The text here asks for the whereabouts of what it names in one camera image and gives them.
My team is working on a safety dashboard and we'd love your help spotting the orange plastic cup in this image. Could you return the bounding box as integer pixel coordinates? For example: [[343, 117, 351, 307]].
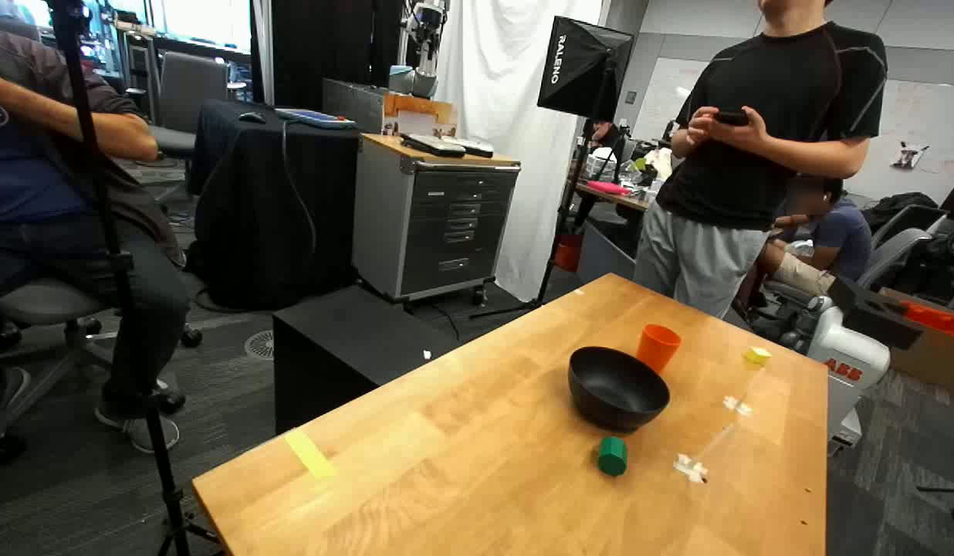
[[636, 322, 687, 378]]

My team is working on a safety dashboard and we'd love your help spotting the black bowl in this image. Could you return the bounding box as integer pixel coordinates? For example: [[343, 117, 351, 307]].
[[565, 344, 672, 434]]

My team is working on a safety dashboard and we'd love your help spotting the grey drawer cabinet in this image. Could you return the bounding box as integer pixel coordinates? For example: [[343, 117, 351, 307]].
[[349, 132, 525, 307]]

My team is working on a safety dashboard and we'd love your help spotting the black light stand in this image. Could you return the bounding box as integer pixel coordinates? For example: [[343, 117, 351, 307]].
[[536, 117, 592, 307]]

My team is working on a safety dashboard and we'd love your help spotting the black remote device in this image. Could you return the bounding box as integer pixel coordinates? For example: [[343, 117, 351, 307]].
[[455, 135, 501, 160]]

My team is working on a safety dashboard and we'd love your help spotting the black keyboard device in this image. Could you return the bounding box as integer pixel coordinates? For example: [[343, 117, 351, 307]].
[[398, 130, 469, 160]]

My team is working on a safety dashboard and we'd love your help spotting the black low box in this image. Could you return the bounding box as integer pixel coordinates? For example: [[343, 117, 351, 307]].
[[273, 281, 530, 434]]

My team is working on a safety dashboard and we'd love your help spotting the wooden tray box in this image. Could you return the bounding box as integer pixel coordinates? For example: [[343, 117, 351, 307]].
[[380, 88, 463, 140]]

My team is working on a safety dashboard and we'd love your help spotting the white curtain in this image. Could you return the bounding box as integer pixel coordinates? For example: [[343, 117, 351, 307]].
[[433, 0, 612, 307]]

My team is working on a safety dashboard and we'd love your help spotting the black draped table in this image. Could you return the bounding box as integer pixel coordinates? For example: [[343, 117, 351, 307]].
[[189, 97, 365, 312]]

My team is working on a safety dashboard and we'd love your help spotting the green block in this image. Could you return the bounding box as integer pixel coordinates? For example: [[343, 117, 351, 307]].
[[597, 431, 632, 479]]

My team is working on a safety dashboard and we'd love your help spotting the black softbox light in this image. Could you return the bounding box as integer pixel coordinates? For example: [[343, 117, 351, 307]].
[[536, 13, 636, 123]]

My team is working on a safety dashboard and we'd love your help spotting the yellow tape strip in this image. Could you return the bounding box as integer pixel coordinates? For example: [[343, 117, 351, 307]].
[[283, 428, 339, 483]]

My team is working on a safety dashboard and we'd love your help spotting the black curtain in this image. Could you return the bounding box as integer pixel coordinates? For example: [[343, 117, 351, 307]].
[[273, 0, 408, 88]]

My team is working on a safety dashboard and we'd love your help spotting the standing person black shirt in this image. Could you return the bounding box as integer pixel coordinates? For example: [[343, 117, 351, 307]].
[[632, 0, 892, 322]]

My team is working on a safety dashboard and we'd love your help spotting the grey padded chair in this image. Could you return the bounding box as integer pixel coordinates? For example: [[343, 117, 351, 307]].
[[134, 47, 239, 158]]

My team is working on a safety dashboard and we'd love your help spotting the seated person in background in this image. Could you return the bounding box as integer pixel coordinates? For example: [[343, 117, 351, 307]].
[[756, 177, 877, 302]]

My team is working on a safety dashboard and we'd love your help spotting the black tripod pole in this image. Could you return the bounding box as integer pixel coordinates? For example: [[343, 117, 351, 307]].
[[44, 0, 194, 556]]

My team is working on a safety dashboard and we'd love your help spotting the grey office chair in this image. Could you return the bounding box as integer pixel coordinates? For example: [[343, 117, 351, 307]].
[[0, 276, 207, 463]]

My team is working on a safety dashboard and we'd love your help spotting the seated person blue shirt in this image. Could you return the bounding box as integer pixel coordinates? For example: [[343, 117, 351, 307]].
[[0, 18, 194, 458]]

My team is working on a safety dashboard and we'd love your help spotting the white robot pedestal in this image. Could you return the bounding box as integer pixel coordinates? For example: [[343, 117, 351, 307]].
[[802, 292, 896, 441]]

